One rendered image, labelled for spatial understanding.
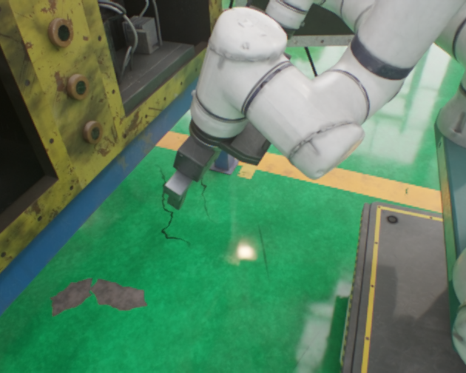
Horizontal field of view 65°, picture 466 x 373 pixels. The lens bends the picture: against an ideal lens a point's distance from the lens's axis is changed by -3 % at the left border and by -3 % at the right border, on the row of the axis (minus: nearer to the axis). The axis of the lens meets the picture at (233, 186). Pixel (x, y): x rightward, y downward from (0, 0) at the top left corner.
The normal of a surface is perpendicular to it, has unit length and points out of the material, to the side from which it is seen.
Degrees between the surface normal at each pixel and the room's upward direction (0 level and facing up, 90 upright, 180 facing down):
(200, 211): 0
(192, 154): 25
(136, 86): 0
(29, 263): 90
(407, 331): 0
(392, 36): 94
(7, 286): 90
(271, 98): 52
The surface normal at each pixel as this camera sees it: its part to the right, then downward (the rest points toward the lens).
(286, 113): -0.30, 0.05
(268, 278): -0.03, -0.73
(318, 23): 0.01, 0.68
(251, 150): 0.28, -0.47
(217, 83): -0.67, 0.53
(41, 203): 0.92, 0.25
